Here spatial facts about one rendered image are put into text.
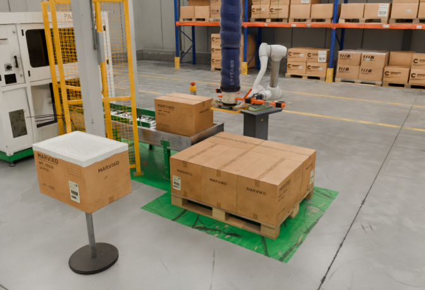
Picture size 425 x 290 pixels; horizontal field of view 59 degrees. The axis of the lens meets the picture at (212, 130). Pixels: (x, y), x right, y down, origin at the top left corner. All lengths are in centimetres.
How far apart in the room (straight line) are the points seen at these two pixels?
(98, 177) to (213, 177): 124
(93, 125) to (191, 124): 109
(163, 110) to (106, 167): 194
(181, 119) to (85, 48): 133
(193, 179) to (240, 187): 54
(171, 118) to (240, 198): 150
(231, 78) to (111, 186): 184
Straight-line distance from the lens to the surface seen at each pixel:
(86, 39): 396
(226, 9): 396
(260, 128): 489
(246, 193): 345
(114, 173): 284
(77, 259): 342
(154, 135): 455
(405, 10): 1075
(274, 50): 450
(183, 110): 437
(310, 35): 1265
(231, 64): 400
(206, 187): 368
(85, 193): 274
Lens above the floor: 197
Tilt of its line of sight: 18 degrees down
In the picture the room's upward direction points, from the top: 1 degrees counter-clockwise
